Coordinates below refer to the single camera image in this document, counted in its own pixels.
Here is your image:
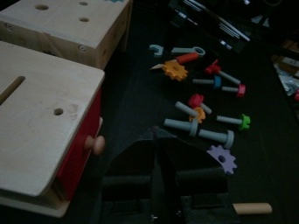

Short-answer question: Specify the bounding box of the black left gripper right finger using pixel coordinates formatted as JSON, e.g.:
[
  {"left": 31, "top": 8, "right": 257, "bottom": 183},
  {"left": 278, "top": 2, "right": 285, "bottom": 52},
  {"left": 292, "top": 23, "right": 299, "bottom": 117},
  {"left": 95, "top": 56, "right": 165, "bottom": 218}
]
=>
[{"left": 155, "top": 126, "right": 230, "bottom": 206}]

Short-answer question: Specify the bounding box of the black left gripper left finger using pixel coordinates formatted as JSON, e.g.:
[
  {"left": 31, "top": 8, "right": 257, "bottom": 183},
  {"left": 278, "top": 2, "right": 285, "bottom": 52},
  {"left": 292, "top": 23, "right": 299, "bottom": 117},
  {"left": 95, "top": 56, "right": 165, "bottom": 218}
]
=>
[{"left": 99, "top": 129, "right": 157, "bottom": 203}]

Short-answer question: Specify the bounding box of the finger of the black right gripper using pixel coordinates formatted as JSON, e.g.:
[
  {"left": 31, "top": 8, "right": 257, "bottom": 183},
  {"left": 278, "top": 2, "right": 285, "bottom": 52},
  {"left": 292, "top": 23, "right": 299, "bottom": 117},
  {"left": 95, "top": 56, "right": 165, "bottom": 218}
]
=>
[{"left": 161, "top": 24, "right": 178, "bottom": 63}]

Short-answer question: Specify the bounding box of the orange toy gear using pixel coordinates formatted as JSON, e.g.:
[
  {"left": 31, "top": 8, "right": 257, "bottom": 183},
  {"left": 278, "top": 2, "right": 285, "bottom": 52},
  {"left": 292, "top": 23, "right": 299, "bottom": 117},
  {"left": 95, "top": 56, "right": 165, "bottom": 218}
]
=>
[{"left": 162, "top": 59, "right": 190, "bottom": 82}]

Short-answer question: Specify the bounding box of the purple toy gear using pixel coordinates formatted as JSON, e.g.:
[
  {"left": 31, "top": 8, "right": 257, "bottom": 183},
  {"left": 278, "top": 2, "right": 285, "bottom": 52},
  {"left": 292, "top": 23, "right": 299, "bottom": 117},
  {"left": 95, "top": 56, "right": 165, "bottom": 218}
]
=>
[{"left": 206, "top": 144, "right": 240, "bottom": 176}]

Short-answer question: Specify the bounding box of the grey toy wrench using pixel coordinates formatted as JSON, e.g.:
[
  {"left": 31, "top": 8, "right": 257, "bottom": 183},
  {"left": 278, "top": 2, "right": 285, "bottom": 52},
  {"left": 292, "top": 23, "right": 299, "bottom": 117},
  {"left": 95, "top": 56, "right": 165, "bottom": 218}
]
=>
[{"left": 149, "top": 44, "right": 207, "bottom": 59}]

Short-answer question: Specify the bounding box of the large grey toy bolt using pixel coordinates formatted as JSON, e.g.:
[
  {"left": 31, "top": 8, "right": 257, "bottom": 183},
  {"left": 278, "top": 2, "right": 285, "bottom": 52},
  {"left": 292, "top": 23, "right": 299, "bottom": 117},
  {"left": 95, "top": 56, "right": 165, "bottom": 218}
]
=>
[
  {"left": 198, "top": 129, "right": 237, "bottom": 150},
  {"left": 163, "top": 117, "right": 201, "bottom": 138}
]

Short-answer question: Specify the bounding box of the red drawer with wooden knob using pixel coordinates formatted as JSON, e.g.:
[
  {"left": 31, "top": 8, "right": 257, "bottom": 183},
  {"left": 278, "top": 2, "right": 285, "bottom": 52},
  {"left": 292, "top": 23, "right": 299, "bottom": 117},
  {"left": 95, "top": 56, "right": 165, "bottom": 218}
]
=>
[{"left": 57, "top": 87, "right": 107, "bottom": 202}]

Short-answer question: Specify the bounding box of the white triangular object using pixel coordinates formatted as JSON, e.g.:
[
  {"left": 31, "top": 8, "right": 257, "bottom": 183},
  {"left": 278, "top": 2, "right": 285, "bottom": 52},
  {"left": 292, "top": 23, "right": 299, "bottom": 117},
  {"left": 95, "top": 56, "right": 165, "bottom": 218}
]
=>
[{"left": 250, "top": 14, "right": 273, "bottom": 29}]

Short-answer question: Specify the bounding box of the red wing headed toy bolt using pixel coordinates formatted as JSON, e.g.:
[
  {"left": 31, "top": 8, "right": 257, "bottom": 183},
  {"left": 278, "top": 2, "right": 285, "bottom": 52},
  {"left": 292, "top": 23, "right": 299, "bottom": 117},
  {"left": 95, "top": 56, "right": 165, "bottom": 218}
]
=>
[{"left": 203, "top": 59, "right": 242, "bottom": 86}]

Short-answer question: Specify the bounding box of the orange headed toy bolt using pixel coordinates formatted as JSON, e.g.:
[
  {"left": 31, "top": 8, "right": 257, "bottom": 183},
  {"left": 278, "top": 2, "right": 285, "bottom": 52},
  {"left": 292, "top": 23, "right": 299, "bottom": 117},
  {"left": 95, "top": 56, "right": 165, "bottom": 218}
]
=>
[{"left": 174, "top": 101, "right": 207, "bottom": 124}]

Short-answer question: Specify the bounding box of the blue headed toy bolt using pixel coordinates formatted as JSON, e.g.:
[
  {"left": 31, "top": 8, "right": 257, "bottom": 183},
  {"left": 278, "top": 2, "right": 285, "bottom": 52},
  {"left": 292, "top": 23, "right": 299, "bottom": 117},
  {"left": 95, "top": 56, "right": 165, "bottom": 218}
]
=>
[{"left": 191, "top": 75, "right": 224, "bottom": 89}]

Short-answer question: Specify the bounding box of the green headed toy bolt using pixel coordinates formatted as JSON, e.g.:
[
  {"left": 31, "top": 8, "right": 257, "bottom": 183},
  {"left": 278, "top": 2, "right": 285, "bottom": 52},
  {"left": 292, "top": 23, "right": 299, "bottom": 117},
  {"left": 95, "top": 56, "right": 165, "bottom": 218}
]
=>
[{"left": 217, "top": 113, "right": 253, "bottom": 131}]

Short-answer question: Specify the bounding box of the pink headed toy bolt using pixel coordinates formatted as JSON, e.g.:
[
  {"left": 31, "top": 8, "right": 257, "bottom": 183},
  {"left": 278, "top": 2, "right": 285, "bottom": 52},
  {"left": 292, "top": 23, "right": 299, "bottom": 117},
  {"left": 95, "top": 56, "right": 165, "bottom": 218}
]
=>
[{"left": 221, "top": 83, "right": 249, "bottom": 99}]

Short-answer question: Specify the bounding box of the cardboard box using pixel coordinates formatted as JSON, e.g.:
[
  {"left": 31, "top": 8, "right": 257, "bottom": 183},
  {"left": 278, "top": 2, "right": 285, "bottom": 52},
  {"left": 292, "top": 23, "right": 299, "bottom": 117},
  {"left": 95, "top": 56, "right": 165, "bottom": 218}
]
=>
[{"left": 272, "top": 38, "right": 299, "bottom": 78}]

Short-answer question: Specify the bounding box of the wooden box with slot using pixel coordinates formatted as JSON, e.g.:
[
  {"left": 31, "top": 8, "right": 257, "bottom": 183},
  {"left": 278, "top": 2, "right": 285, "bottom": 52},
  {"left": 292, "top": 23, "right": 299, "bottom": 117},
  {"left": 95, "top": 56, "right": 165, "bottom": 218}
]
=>
[{"left": 0, "top": 40, "right": 107, "bottom": 219}]

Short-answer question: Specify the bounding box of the clear plastic bag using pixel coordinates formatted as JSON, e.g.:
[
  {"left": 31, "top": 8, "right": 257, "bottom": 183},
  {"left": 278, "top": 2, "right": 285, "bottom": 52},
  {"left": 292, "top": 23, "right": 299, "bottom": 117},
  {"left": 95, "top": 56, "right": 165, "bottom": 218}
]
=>
[{"left": 274, "top": 64, "right": 299, "bottom": 97}]

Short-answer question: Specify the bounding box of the wooden bench block with holes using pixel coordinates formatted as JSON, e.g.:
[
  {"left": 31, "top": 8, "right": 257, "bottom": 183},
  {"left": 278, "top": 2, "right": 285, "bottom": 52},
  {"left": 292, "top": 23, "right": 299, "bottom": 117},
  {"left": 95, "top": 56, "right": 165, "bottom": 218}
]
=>
[{"left": 0, "top": 0, "right": 135, "bottom": 70}]

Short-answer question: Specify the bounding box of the orange handled toy screwdriver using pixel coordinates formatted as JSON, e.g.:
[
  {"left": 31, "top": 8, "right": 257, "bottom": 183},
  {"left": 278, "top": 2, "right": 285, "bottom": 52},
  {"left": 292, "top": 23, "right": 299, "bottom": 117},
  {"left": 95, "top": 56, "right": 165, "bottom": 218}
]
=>
[{"left": 150, "top": 52, "right": 202, "bottom": 71}]

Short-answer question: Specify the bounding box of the wooden dowel handle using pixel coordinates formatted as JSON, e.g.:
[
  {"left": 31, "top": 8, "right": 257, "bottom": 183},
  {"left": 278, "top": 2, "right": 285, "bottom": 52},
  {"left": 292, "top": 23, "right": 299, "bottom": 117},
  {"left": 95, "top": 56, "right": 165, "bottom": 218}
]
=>
[{"left": 233, "top": 202, "right": 274, "bottom": 216}]

